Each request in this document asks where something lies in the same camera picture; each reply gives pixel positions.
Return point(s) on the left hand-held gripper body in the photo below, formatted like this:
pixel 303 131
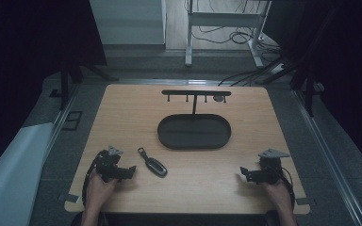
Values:
pixel 108 164

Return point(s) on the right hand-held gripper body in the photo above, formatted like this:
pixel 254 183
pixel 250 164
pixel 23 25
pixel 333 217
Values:
pixel 270 169

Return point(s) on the black car key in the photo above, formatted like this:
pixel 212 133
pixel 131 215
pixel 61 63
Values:
pixel 153 164

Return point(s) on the black key rack with tray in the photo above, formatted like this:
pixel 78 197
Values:
pixel 194 132

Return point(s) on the person's right hand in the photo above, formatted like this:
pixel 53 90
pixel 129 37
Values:
pixel 278 196

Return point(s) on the person's left hand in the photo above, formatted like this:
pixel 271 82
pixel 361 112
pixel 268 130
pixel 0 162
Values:
pixel 98 191

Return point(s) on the grey tape piece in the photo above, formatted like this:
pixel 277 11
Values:
pixel 70 198
pixel 304 201

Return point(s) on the small round grey disc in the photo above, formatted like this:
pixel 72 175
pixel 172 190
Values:
pixel 218 98

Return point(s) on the black stand legs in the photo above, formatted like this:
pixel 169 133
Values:
pixel 306 84
pixel 72 78

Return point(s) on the white sheet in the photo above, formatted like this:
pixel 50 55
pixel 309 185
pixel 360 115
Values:
pixel 9 175

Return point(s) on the white cabinet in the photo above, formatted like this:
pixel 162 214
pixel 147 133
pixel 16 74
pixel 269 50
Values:
pixel 128 22

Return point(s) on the black rectangular floor frame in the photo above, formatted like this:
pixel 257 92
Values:
pixel 72 120

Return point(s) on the metal floor rail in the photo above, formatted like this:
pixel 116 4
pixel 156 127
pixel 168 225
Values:
pixel 326 157
pixel 61 125

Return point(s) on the white desk frame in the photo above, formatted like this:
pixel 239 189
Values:
pixel 223 19

